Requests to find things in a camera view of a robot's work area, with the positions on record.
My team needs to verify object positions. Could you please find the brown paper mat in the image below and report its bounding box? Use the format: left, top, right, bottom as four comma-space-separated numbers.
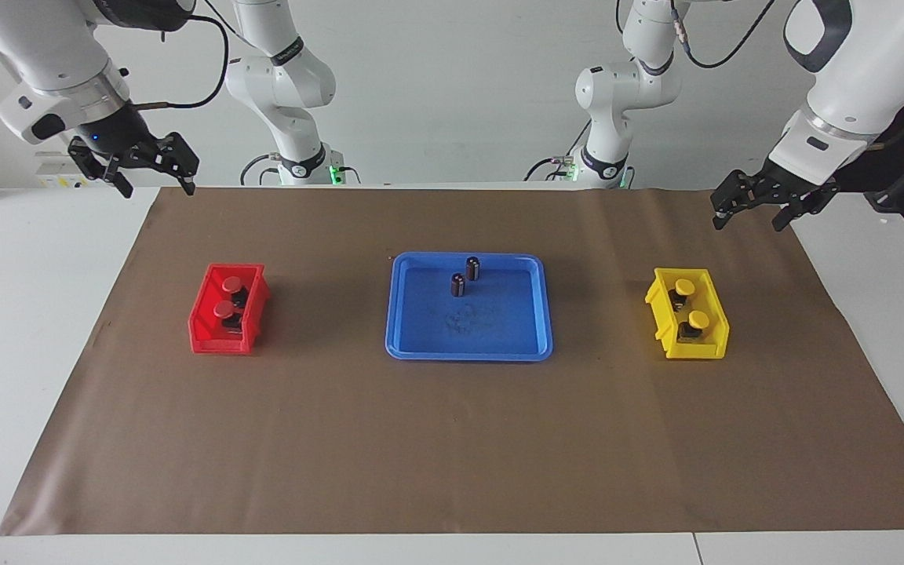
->
0, 186, 904, 537

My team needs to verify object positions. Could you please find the red plastic bin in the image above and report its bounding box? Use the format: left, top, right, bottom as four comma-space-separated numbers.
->
188, 263, 272, 355

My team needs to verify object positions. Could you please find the yellow plastic bin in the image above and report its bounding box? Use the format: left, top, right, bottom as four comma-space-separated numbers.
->
644, 268, 731, 360

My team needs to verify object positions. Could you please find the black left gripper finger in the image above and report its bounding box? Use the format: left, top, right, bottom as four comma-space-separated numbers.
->
711, 169, 767, 231
772, 184, 840, 232

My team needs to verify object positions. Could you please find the blue plastic tray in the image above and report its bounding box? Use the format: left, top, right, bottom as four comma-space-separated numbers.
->
385, 251, 554, 363

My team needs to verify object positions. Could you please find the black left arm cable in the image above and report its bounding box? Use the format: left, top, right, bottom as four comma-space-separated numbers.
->
672, 0, 776, 70

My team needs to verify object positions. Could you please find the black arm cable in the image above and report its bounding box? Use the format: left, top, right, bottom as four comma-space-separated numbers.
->
134, 14, 231, 111
672, 0, 776, 70

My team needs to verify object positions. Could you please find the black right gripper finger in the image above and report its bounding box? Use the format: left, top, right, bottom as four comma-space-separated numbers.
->
68, 137, 134, 199
155, 132, 200, 195

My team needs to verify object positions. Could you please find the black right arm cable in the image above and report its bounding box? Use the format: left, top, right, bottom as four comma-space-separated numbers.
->
134, 14, 231, 111

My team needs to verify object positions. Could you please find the black base cable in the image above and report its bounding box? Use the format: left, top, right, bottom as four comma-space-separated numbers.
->
239, 153, 280, 187
523, 118, 590, 183

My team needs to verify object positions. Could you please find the white box with yellow label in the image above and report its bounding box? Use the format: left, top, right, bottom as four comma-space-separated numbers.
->
35, 151, 88, 189

